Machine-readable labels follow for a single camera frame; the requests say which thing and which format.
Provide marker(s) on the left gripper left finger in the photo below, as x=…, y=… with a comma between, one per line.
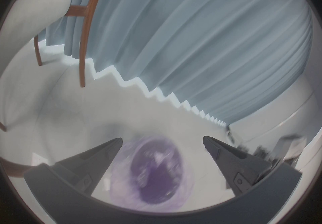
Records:
x=88, y=167

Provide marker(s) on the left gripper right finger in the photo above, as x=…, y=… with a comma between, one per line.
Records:
x=239, y=167

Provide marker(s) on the purple plastic bag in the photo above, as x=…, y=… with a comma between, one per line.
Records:
x=156, y=172

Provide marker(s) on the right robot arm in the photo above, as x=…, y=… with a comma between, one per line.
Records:
x=284, y=146

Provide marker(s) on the white trash bin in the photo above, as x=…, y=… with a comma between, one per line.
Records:
x=120, y=182

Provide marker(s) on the pale blue curtain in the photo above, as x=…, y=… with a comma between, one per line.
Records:
x=201, y=42

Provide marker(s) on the white cushioned wooden chair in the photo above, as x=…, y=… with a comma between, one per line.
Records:
x=32, y=12

